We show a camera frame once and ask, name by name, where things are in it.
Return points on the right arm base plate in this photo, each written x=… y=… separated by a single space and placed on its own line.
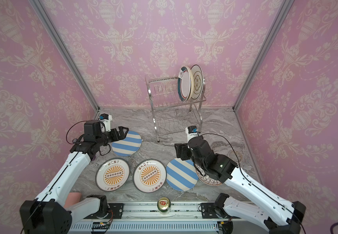
x=209 y=211

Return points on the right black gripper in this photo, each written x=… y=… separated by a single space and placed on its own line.
x=183 y=150

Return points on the blue striped plate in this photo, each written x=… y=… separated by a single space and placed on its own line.
x=127 y=146
x=181 y=174

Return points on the green gold can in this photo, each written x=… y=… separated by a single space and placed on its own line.
x=164 y=205

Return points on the blue striped plate front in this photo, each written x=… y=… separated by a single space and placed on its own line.
x=181 y=174

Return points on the floral pattern plate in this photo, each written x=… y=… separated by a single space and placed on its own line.
x=205 y=178

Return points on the silver wire dish rack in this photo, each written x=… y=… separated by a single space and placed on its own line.
x=171 y=115

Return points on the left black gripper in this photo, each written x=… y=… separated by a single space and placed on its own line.
x=121 y=135

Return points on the tape roll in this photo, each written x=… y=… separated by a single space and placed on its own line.
x=235 y=156

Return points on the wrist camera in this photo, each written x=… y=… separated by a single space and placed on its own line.
x=191 y=132
x=105 y=120

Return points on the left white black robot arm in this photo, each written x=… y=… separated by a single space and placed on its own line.
x=47 y=214

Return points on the plain cream plate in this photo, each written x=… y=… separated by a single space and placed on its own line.
x=191 y=84

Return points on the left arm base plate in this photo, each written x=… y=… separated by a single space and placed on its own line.
x=114 y=210

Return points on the orange sunburst plate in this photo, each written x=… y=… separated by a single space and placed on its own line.
x=149 y=176
x=112 y=175

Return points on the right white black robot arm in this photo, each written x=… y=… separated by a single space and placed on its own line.
x=266 y=210

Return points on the orange sunburst plate right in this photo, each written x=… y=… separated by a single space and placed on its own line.
x=149 y=176

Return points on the orange sunburst plate left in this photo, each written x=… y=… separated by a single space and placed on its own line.
x=112 y=175

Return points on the green red rimmed white plate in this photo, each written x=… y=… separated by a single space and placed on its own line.
x=183 y=83

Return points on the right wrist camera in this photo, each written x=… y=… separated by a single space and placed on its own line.
x=191 y=132

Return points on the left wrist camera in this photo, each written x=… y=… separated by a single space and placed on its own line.
x=105 y=120

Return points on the aluminium rail frame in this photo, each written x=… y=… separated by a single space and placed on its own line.
x=145 y=218

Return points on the pink cup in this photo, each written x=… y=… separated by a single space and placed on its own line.
x=72 y=199

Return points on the white plate dark rim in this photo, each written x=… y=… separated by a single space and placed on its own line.
x=198 y=81

